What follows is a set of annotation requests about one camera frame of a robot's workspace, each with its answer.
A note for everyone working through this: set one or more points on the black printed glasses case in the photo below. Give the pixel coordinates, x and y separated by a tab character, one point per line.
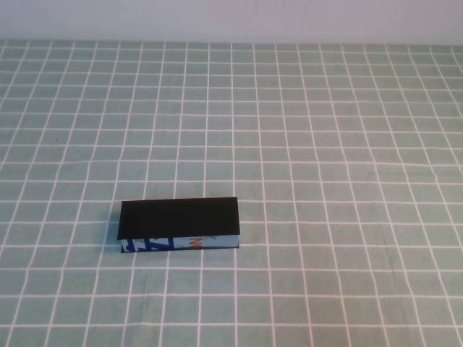
181	220

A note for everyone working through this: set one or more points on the green checkered tablecloth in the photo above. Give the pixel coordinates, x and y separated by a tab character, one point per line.
289	126

